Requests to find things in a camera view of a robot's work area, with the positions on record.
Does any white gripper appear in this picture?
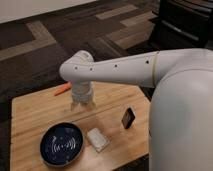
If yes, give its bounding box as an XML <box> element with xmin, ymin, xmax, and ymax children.
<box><xmin>70</xmin><ymin>82</ymin><xmax>96</xmax><ymax>111</ymax></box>

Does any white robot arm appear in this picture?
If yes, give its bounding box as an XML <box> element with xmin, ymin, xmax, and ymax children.
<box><xmin>59</xmin><ymin>48</ymin><xmax>213</xmax><ymax>171</ymax></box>

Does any black standing eraser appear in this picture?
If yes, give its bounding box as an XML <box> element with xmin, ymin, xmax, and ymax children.
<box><xmin>121</xmin><ymin>108</ymin><xmax>135</xmax><ymax>129</ymax></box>

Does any orange carrot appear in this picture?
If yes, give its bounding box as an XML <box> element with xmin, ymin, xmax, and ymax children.
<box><xmin>54</xmin><ymin>82</ymin><xmax>72</xmax><ymax>96</ymax></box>

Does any dark blue patterned bowl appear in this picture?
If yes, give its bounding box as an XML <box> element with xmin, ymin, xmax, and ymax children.
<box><xmin>40</xmin><ymin>122</ymin><xmax>84</xmax><ymax>167</ymax></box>

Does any black cabinet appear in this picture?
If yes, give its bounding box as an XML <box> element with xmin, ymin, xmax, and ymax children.
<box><xmin>148</xmin><ymin>0</ymin><xmax>213</xmax><ymax>50</ymax></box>

